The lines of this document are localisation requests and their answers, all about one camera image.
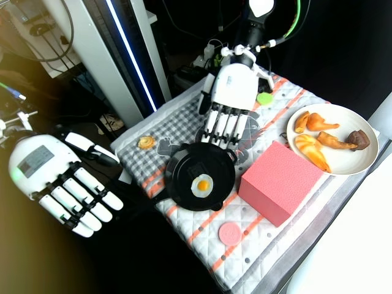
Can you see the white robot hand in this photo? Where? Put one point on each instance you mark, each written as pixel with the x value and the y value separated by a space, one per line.
pixel 36 162
pixel 234 88

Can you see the black frying pan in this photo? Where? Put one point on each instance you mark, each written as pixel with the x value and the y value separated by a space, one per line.
pixel 190 165

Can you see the toy fried egg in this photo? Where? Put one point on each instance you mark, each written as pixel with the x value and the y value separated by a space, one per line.
pixel 202 185

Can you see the pink foam block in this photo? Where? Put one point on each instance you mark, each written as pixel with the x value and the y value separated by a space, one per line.
pixel 275 174

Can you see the green round disc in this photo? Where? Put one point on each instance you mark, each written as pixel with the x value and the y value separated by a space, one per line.
pixel 265 99

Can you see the white power strip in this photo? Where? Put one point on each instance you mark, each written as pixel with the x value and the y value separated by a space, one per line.
pixel 202 59

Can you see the toy golden pastry wedge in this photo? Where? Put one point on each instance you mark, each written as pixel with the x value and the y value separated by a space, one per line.
pixel 301 122

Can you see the toy roast chicken leg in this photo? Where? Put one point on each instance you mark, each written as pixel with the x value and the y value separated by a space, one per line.
pixel 317 122

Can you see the yellow flower cookie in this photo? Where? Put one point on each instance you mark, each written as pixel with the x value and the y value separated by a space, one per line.
pixel 146 142

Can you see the toy fried drumstick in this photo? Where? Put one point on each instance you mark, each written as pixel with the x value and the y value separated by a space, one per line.
pixel 332 142

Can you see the white metal column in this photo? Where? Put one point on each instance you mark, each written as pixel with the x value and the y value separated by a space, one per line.
pixel 101 61

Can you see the white round plate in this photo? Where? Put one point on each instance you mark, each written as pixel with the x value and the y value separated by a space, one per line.
pixel 346 159

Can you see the quilt with bear print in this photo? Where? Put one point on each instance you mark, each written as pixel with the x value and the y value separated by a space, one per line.
pixel 214 223

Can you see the pink round coaster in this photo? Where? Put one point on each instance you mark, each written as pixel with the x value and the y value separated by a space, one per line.
pixel 230 234

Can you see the grey cloth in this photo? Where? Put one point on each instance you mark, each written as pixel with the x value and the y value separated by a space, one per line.
pixel 343 205

